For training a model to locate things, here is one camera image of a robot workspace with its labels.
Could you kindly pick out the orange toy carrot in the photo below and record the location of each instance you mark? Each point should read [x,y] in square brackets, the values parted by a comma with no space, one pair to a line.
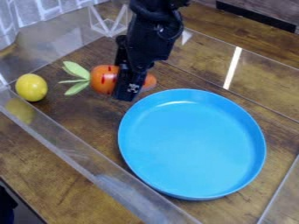
[101,78]

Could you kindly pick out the clear acrylic corner bracket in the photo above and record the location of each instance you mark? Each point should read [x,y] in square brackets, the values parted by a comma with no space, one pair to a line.
[108,27]

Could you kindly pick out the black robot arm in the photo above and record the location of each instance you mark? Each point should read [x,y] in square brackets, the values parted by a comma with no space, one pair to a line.
[156,8]

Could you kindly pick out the clear acrylic front barrier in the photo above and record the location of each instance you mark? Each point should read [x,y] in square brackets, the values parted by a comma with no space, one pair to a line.
[142,201]

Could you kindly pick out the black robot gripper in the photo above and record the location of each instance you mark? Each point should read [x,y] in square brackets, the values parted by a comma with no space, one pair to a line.
[145,44]

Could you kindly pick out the blue round plastic tray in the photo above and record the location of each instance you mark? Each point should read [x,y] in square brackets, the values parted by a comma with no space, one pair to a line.
[192,144]

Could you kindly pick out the clear acrylic back barrier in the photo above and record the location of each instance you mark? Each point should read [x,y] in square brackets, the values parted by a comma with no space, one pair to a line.
[243,56]

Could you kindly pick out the yellow toy lemon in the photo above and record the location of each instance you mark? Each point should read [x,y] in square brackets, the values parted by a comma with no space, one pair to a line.
[30,87]

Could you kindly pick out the clear acrylic barrier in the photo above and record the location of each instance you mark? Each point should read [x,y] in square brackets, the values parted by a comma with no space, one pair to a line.
[142,201]
[243,56]

